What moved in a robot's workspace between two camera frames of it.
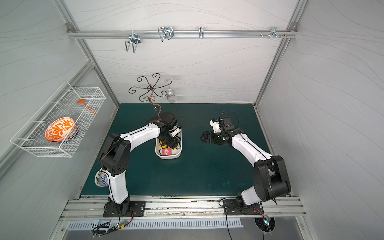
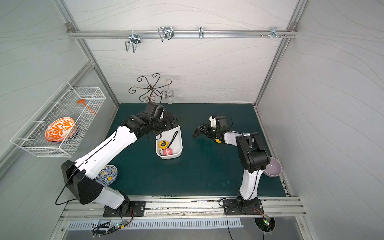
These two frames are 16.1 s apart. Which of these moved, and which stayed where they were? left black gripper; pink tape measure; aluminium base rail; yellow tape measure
Moved: left black gripper
Stayed: yellow tape measure; aluminium base rail; pink tape measure
